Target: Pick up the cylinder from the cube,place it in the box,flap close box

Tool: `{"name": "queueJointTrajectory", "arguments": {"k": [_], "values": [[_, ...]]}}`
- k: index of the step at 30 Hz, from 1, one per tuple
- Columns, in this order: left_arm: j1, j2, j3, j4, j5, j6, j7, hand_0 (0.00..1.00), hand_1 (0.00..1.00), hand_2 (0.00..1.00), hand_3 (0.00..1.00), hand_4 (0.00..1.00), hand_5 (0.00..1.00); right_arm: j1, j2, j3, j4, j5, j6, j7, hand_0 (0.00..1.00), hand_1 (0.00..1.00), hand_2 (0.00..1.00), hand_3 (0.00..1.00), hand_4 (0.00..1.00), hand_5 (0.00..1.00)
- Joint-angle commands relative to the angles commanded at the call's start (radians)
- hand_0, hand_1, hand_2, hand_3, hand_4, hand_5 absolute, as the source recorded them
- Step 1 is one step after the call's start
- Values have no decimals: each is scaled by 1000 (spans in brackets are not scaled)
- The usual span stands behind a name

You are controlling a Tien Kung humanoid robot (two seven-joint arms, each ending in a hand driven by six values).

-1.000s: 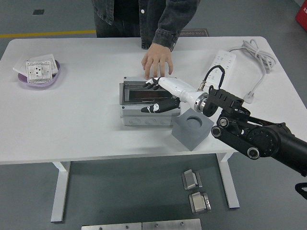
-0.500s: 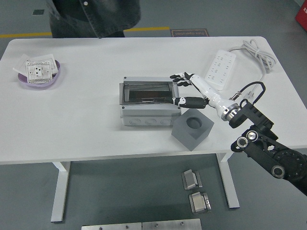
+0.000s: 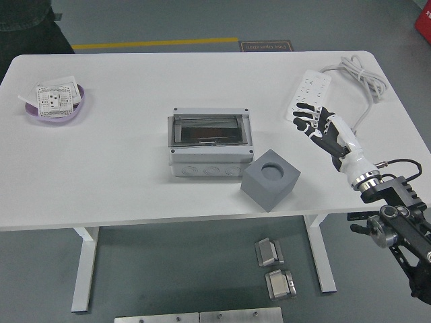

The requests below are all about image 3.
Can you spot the yellow floor tape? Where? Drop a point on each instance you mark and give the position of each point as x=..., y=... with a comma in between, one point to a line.
x=151, y=43

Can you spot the red box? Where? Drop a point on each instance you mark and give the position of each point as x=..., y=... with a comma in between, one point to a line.
x=423, y=20

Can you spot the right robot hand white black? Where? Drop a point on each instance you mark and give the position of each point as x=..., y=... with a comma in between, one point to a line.
x=353, y=163

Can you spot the white socket module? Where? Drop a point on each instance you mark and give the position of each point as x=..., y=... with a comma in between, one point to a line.
x=54, y=101

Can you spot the purple bowl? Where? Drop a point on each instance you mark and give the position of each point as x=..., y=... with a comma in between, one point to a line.
x=31, y=110

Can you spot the white flat strip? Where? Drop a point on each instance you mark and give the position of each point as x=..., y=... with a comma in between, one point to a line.
x=27, y=99

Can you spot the dark floor sign with lettering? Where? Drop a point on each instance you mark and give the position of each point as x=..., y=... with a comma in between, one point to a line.
x=266, y=46

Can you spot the person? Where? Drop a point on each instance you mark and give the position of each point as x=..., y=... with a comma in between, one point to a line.
x=20, y=33

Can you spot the metal block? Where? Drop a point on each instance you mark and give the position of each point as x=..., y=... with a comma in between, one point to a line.
x=279, y=286
x=267, y=252

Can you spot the white flat panel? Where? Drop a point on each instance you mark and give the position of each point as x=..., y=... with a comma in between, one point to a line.
x=67, y=81

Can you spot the white power strip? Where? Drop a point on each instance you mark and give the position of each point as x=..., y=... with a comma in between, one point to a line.
x=313, y=87

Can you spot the grey cube with round recess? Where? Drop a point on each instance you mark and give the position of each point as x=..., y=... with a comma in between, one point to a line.
x=259, y=190

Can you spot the grey metal plate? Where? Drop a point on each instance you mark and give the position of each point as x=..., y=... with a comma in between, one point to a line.
x=240, y=315

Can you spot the grey electrical box clear lid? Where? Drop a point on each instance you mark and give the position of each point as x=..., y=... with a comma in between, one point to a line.
x=208, y=161

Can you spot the white table leg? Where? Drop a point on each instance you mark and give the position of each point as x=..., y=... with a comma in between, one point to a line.
x=82, y=269
x=325, y=269

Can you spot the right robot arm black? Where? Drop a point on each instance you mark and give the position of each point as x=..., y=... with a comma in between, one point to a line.
x=404, y=228

